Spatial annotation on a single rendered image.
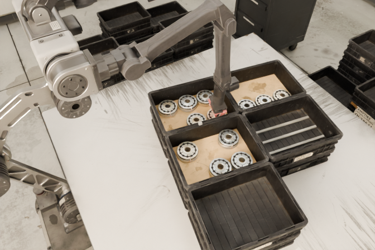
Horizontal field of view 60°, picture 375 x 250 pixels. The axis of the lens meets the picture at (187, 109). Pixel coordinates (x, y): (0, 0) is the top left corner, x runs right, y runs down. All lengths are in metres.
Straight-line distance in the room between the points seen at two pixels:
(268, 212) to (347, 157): 0.64
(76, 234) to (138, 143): 0.68
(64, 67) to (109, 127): 0.90
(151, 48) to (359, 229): 1.23
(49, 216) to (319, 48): 3.00
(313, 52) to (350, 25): 0.75
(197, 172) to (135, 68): 0.65
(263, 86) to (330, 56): 1.87
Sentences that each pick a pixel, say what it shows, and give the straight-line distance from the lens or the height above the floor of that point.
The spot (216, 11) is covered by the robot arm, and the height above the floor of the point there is 1.55.
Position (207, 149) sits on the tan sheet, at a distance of 1.60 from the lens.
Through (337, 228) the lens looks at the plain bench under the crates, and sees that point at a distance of 1.70.
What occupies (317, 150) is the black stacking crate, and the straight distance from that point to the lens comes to 1.69.
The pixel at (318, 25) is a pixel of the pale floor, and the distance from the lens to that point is 4.16.
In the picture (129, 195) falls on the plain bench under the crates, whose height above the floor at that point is 0.70.
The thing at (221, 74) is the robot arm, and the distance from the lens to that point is 1.43.
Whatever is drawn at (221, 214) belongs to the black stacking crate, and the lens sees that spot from 1.45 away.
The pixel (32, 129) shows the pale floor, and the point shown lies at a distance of 3.02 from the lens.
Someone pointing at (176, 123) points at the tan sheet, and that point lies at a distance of 1.70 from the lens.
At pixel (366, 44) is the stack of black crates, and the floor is 0.49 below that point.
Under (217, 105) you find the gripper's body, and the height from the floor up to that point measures 0.97.
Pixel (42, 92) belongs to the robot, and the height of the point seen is 1.17.
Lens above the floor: 2.14
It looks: 48 degrees down
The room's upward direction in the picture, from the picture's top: straight up
